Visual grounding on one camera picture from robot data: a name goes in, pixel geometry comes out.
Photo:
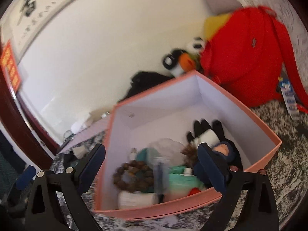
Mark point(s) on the small white spray bottle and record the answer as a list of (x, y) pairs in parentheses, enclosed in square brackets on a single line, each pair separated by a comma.
[(133, 154)]

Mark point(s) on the blue cloth doll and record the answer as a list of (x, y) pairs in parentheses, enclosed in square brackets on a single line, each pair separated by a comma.
[(221, 148)]

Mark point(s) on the translucent grey plastic box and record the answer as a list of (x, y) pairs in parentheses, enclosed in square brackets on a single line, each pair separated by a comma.
[(160, 175)]

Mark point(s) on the brown fur pompom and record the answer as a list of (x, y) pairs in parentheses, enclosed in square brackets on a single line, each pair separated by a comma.
[(190, 154)]

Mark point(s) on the dark red wooden door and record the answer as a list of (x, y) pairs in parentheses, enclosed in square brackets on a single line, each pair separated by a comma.
[(21, 120)]

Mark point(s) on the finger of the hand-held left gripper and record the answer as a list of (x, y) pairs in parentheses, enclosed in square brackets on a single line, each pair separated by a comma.
[(25, 178)]

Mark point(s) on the black clothing pile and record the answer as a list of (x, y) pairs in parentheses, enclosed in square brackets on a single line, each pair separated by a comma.
[(144, 81)]

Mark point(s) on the teal glasses case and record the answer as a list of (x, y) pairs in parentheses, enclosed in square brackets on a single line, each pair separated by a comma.
[(144, 154)]

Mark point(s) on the white lace cloth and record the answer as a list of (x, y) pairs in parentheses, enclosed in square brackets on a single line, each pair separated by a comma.
[(288, 16)]

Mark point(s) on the panda plush toy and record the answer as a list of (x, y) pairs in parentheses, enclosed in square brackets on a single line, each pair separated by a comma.
[(186, 61), (196, 43)]

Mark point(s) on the battery blister pack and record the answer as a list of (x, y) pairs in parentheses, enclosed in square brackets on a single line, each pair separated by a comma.
[(288, 96)]

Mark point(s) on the calligraphy wall scroll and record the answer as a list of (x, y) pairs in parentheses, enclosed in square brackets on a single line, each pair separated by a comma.
[(36, 9)]

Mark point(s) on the white capped bottle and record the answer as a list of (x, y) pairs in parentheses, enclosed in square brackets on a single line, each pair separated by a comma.
[(207, 137)]

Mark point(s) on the red backpack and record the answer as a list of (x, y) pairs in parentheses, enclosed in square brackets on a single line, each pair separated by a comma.
[(240, 65)]

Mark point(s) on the pink cardboard box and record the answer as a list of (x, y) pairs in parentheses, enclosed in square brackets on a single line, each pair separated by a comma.
[(156, 115)]

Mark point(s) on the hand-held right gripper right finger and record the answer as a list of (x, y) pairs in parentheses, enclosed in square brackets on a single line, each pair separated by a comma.
[(211, 173)]

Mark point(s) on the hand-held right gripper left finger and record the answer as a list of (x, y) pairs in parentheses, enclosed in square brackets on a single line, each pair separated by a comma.
[(92, 166)]

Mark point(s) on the grey ribbed cup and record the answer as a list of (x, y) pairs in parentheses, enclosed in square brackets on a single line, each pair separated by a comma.
[(79, 152)]

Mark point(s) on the yellow pillow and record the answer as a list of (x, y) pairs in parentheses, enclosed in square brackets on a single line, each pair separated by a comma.
[(214, 26)]

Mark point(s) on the pink quilted sheet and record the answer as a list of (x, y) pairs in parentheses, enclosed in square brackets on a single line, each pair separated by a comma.
[(96, 130)]

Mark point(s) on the mint green soft pouch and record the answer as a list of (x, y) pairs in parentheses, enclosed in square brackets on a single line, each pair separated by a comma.
[(182, 184)]

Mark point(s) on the white ribbed cup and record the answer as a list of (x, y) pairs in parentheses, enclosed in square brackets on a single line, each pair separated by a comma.
[(137, 199)]

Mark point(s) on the red wall sign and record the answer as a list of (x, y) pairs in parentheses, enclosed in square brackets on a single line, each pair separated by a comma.
[(10, 69)]

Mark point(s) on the clear plastic cup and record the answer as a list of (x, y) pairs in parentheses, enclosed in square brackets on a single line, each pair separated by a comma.
[(166, 146)]

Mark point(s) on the white paper towel roll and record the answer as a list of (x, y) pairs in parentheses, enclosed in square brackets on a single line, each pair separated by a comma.
[(79, 127)]

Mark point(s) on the small red object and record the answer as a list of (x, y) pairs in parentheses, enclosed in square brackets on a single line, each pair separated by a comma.
[(195, 191)]

